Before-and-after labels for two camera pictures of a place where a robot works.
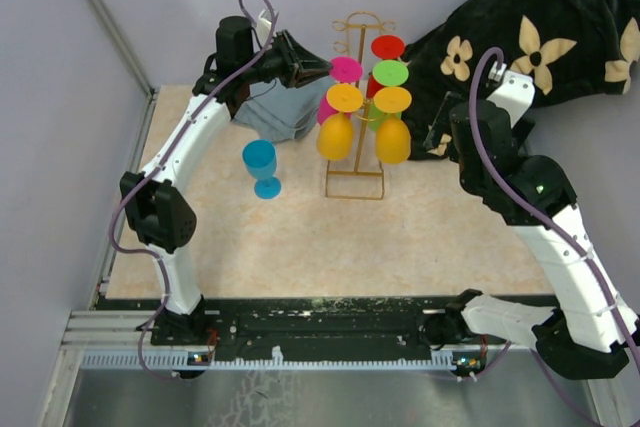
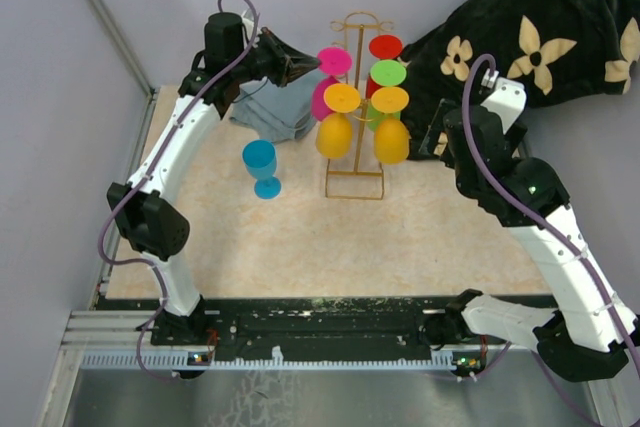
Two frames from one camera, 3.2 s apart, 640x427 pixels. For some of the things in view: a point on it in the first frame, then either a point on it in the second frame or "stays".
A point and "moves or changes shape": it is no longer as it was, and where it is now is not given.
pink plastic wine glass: (342, 69) moves or changes shape
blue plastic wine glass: (259, 157) stays
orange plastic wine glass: (393, 138) stays
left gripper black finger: (307, 77) → (296, 71)
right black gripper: (442, 122) stays
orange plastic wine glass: (335, 131) stays
